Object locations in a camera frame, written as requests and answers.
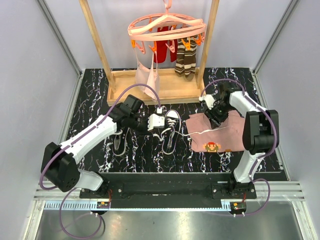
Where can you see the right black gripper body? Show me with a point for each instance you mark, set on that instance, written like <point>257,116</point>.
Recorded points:
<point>219,112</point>

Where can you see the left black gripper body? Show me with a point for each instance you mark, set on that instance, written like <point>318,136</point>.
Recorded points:
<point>139,123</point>

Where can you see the black sneaker with white laces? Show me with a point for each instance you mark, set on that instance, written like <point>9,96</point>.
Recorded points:
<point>169,136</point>

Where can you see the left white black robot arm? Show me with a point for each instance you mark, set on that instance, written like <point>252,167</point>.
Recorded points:
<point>60,161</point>

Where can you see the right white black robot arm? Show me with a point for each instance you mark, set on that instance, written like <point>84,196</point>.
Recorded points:
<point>260,136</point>

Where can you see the pink mario t-shirt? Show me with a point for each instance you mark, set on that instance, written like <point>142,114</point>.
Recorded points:
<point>228,137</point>

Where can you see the pink bra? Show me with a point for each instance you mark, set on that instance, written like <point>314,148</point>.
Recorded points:
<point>148,76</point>

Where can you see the brown striped sock pair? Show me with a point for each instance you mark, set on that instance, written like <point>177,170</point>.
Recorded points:
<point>185,65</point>

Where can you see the red sock pair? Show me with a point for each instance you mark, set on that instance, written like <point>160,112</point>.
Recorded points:
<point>162,50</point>

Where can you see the left small connector box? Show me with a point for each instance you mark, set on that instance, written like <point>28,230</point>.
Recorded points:
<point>103,204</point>

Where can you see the small connector box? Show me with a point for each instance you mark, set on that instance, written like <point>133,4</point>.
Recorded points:
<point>238,207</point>
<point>103,204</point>

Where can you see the right small connector box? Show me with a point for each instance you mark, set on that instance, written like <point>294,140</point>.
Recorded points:
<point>238,207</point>

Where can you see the pink round clip hanger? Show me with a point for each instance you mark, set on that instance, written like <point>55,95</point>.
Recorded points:
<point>165,26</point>

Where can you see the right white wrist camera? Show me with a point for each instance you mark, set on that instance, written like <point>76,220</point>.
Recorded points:
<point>208,99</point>

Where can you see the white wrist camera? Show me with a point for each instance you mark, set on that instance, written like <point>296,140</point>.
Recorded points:
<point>208,99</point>
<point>156,120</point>

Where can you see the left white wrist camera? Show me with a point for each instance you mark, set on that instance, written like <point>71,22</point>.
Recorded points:
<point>156,120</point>

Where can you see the wooden drying rack frame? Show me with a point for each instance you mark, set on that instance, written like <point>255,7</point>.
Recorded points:
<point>173,89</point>

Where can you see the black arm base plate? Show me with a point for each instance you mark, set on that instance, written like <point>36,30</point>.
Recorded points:
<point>165,191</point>

